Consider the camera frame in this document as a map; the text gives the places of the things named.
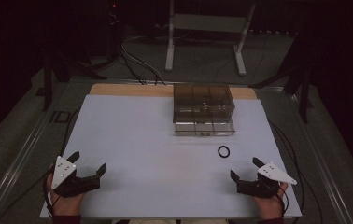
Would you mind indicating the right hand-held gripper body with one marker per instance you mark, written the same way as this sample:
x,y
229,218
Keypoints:
x,y
260,188

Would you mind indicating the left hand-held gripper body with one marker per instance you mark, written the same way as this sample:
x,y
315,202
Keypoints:
x,y
64,174

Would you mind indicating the person's right hand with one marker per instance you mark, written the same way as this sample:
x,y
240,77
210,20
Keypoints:
x,y
271,207

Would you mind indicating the person's left hand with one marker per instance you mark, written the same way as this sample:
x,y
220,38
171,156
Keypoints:
x,y
67,205

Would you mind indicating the clear plastic drawer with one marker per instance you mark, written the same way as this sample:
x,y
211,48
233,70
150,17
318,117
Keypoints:
x,y
204,129

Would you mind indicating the black tripod stand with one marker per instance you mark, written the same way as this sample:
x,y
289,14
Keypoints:
x,y
303,93
47,84

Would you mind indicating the smoky transparent drawer box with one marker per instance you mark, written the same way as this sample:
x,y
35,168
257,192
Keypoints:
x,y
202,101

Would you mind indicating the white metal stand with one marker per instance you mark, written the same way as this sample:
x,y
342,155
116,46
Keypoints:
x,y
207,23

